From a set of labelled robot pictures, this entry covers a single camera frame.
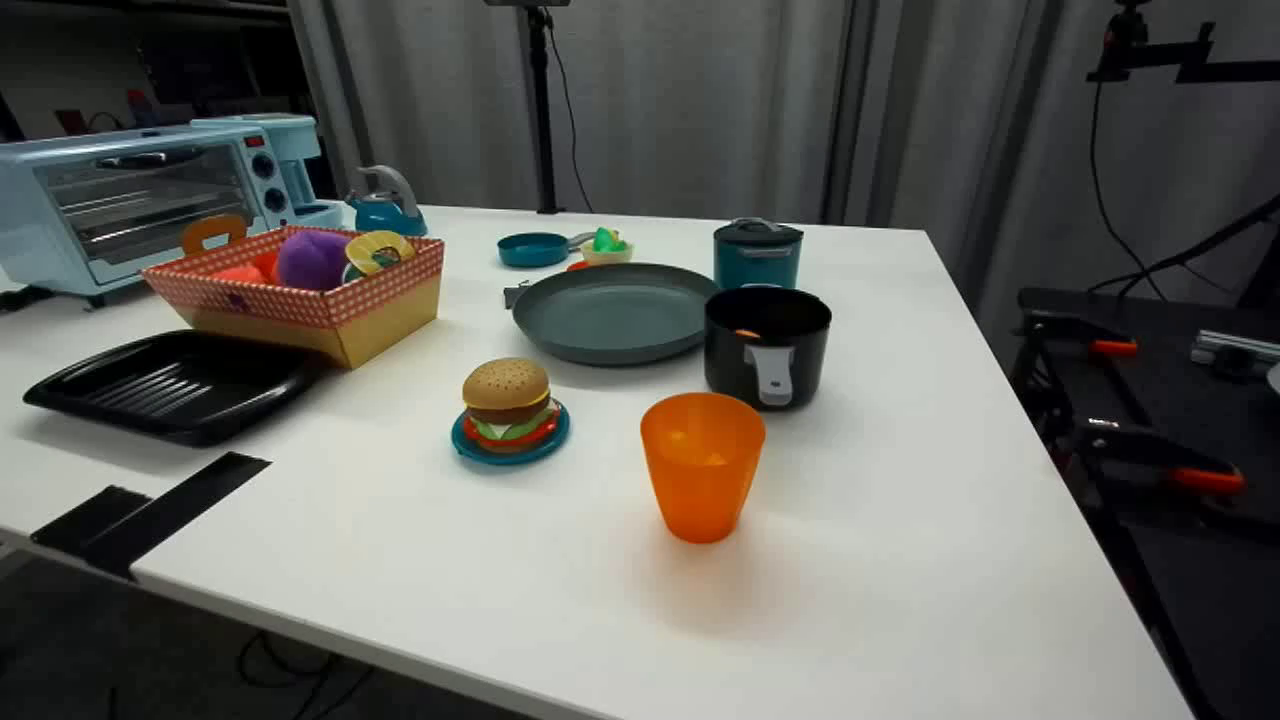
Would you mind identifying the grey pot lid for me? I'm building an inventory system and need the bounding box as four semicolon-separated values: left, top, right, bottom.
712;214;806;253

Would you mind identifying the black toy pot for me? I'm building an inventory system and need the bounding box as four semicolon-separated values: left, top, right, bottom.
699;286;837;416

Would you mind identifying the blue toy pot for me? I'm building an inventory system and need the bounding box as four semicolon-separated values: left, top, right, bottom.
712;221;806;297

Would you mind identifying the grey teal frying pan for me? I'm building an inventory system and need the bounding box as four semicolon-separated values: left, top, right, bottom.
498;262;722;374

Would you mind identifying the green toy piece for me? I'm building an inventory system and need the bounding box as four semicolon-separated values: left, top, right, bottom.
575;226;635;270

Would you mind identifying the orange plastic cup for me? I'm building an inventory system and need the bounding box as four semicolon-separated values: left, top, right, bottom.
635;387;771;547

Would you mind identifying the toy hamburger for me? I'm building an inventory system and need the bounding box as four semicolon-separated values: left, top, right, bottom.
461;358;564;458

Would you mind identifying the small teal bowl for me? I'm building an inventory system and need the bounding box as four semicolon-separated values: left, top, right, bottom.
493;228;578;273

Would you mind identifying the small teal saucer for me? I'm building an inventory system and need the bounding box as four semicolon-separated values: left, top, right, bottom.
446;405;575;474

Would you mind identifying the black tripod pole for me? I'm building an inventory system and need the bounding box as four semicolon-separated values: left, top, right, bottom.
485;0;575;218

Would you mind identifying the teal toy kettle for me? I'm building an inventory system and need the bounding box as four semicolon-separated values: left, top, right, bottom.
342;161;430;244

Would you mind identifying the red dotted cardboard basket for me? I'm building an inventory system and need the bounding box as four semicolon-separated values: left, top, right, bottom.
139;214;446;374

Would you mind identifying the purple plush toy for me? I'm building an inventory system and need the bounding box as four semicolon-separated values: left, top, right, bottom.
273;226;355;294

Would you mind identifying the orange toy food piece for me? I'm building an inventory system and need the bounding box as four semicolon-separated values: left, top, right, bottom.
207;257;278;289

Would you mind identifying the black clamp orange tip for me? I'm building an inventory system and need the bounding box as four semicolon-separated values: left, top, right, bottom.
1017;306;1147;364
1068;413;1252;500

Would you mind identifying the black grill tray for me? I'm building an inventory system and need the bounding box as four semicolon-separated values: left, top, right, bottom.
21;328;333;454

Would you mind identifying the light blue toaster oven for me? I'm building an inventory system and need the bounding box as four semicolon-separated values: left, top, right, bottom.
0;114;346;300

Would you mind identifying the black side table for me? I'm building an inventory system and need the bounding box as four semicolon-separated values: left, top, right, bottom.
1008;286;1280;720

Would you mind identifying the silver grey device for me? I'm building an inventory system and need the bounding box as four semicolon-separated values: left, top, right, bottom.
1187;325;1280;400

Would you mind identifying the yellow toy ring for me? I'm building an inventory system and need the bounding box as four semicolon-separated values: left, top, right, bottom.
340;228;418;280

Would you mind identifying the black floor cable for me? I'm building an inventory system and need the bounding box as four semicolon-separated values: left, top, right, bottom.
232;630;378;720

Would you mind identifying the black hanging cable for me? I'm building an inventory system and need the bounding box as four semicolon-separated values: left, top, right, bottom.
1085;76;1280;306

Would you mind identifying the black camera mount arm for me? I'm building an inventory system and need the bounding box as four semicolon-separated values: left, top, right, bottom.
1085;0;1280;88

